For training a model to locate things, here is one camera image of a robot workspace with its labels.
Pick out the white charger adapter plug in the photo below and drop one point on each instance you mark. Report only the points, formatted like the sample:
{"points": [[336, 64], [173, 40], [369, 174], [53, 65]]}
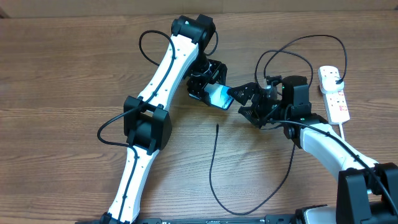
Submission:
{"points": [[330, 85]]}

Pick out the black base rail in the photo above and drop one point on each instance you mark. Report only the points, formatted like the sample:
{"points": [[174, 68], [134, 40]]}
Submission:
{"points": [[268, 219]]}

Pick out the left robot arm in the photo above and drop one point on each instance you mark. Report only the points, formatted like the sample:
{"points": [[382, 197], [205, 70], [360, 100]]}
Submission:
{"points": [[146, 118]]}

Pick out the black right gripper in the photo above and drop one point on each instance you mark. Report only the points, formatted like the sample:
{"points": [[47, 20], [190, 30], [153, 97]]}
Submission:
{"points": [[249, 88]]}

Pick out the blue Galaxy smartphone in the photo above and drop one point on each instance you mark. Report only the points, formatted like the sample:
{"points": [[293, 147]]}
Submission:
{"points": [[218, 96]]}

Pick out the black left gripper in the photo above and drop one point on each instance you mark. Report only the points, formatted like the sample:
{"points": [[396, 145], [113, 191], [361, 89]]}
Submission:
{"points": [[196, 87]]}

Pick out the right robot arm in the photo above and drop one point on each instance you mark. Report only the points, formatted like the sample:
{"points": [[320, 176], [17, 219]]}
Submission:
{"points": [[367, 190]]}

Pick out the white power strip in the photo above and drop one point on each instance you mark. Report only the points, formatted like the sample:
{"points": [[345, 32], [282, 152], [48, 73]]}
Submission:
{"points": [[335, 103]]}

